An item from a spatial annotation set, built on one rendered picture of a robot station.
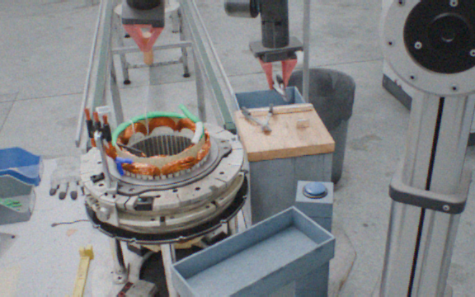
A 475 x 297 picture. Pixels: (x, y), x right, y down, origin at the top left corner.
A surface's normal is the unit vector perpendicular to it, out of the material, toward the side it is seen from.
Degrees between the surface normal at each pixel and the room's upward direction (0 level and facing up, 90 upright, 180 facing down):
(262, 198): 90
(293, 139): 0
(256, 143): 0
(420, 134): 90
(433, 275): 90
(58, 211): 0
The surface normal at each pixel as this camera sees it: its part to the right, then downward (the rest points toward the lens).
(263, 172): 0.15, 0.49
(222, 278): -0.04, -0.86
